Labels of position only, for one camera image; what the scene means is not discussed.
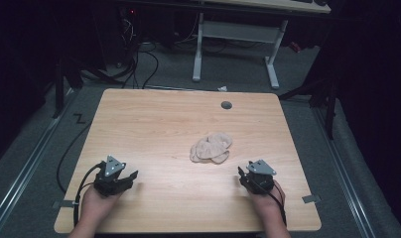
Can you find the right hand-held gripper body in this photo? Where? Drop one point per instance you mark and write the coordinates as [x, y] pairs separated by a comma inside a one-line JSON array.
[[259, 180]]

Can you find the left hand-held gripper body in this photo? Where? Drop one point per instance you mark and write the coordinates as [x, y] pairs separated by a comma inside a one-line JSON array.
[[109, 181]]

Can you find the beige cloth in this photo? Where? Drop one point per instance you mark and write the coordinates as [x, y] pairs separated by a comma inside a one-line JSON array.
[[210, 148]]

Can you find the person's left hand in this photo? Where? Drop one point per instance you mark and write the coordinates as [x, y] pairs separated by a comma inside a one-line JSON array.
[[97, 205]]

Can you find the grey round table grommet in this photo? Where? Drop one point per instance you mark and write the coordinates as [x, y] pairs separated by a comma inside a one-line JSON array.
[[226, 105]]

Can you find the white paper scrap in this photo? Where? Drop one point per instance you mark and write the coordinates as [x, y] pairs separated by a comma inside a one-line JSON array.
[[222, 88]]

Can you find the black metal stand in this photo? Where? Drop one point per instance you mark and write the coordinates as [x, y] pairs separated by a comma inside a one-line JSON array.
[[324, 99], [61, 89]]

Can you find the small red object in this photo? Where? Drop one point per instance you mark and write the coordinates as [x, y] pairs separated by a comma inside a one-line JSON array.
[[294, 46]]

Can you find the white-framed desk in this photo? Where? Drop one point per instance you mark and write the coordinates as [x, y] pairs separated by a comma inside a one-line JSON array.
[[238, 31]]

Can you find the grey metal table bracket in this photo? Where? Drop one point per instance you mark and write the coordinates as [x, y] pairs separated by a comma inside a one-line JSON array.
[[311, 198], [64, 204]]

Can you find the metal floor rail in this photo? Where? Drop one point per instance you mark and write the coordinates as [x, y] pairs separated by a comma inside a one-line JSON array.
[[26, 165], [344, 172]]

